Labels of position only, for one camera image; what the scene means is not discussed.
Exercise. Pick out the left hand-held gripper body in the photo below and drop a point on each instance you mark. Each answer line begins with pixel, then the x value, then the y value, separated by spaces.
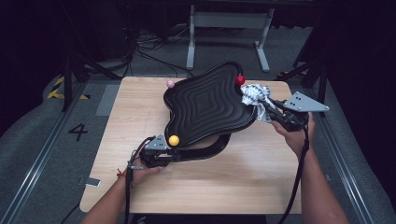
pixel 155 149

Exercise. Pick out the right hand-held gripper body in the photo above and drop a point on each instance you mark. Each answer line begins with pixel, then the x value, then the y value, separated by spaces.
pixel 302 104

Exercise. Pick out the yellow ball knob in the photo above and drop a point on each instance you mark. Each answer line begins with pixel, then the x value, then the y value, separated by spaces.
pixel 173 140

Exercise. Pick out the white grey patterned cloth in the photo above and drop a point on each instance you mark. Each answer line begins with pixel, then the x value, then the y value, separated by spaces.
pixel 252 95

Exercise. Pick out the red ball knob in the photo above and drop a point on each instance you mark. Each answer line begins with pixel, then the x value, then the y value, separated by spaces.
pixel 240 80

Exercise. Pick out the black wavy tray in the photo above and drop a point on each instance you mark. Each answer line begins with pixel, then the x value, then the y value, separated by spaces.
pixel 208 105

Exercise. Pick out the pink ball knob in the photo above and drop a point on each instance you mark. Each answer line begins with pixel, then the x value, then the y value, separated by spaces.
pixel 170 83

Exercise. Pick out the person's left hand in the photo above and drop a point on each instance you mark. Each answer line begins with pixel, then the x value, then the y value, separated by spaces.
pixel 140 174

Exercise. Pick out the person's right hand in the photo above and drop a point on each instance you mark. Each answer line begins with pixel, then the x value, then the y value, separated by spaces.
pixel 297 140

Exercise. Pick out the yellow black hazard tape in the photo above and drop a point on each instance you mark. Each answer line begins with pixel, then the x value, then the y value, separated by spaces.
pixel 286 74

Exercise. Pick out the black tripod stand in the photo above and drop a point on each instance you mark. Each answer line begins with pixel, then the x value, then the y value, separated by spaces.
pixel 67 81
pixel 320 71

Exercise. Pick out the grey metal stand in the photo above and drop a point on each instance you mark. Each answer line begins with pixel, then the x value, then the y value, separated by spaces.
pixel 230 20

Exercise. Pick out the metal floor rail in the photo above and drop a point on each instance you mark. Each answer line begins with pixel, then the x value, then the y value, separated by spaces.
pixel 351 174
pixel 34 168

